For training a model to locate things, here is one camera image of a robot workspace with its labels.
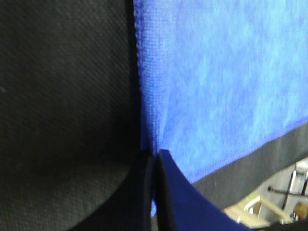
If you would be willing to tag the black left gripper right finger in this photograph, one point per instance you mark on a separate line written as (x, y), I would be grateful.
(180, 207)

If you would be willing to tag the blue microfiber towel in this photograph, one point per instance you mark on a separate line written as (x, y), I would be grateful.
(224, 87)

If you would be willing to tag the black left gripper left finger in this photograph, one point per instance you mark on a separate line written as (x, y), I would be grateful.
(129, 207)

